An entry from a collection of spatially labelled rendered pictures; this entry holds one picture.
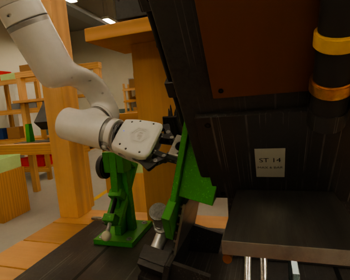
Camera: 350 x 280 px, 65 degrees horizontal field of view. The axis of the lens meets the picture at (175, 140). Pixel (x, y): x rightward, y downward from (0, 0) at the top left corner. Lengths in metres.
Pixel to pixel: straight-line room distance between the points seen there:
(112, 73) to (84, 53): 1.51
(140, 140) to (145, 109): 0.32
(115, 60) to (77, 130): 11.26
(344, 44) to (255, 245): 0.23
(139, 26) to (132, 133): 0.33
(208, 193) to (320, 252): 0.25
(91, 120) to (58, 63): 0.15
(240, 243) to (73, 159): 0.88
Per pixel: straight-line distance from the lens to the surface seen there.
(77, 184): 1.17
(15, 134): 6.50
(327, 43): 0.31
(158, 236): 0.66
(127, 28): 0.85
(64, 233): 1.09
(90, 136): 0.68
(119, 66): 11.84
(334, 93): 0.33
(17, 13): 0.67
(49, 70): 0.67
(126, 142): 0.64
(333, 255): 0.36
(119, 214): 0.86
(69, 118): 0.72
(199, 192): 0.54
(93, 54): 12.45
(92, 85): 0.74
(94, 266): 0.81
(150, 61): 0.94
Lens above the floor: 1.30
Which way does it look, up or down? 7 degrees down
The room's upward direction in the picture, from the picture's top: 5 degrees counter-clockwise
